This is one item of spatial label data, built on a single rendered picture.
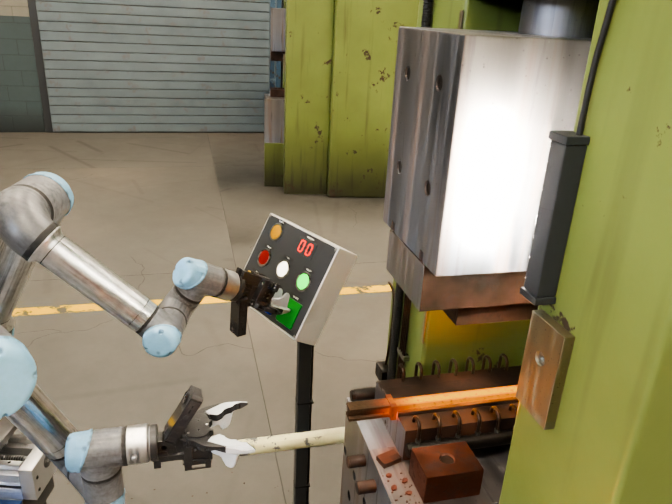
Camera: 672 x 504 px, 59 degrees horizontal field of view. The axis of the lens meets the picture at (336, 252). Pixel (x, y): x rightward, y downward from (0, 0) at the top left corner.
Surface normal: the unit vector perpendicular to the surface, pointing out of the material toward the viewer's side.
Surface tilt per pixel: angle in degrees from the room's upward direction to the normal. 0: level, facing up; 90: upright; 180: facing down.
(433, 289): 90
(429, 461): 0
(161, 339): 90
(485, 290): 90
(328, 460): 0
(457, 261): 90
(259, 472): 0
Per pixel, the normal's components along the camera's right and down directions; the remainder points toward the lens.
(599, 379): -0.97, 0.05
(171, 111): 0.24, 0.38
